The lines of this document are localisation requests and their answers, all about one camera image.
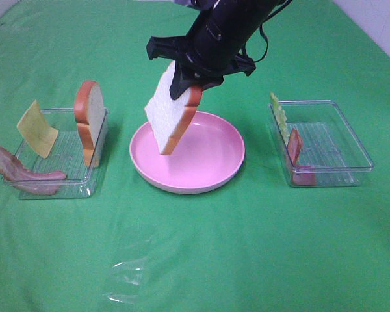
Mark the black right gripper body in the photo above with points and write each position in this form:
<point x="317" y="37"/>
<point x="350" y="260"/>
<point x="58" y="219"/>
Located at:
<point x="211" y="46"/>

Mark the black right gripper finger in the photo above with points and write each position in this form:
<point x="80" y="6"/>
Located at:
<point x="183" y="79"/>

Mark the toy bread slice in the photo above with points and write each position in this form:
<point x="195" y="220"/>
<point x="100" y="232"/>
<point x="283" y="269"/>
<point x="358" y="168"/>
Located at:
<point x="169" y="118"/>
<point x="89" y="112"/>

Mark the green toy lettuce leaf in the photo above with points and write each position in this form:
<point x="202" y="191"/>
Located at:
<point x="281" y="118"/>

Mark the toy bacon strip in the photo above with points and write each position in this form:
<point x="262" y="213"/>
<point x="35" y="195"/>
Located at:
<point x="12" y="169"/>
<point x="294" y="148"/>

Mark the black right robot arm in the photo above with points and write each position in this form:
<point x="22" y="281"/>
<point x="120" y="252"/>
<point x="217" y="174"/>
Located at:
<point x="265" y="10"/>

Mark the pink round plate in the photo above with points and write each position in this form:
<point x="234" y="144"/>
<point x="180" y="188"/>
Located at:
<point x="208" y="155"/>

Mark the clear left plastic tray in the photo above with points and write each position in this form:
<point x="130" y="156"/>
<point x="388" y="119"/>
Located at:
<point x="67" y="155"/>

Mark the clear plastic tray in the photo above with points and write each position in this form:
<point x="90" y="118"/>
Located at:
<point x="67" y="155"/>
<point x="331" y="149"/>

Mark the clear right plastic tray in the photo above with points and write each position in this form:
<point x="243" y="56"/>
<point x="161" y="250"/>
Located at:
<point x="331" y="149"/>

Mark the yellow toy cheese slice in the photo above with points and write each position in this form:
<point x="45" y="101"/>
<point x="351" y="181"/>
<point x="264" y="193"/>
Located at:
<point x="36" y="130"/>

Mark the clear plastic wrap piece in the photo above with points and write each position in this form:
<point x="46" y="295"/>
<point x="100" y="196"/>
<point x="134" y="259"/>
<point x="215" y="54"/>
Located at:
<point x="128" y="269"/>

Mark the green tablecloth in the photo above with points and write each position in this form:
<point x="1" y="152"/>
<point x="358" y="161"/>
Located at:
<point x="256" y="244"/>

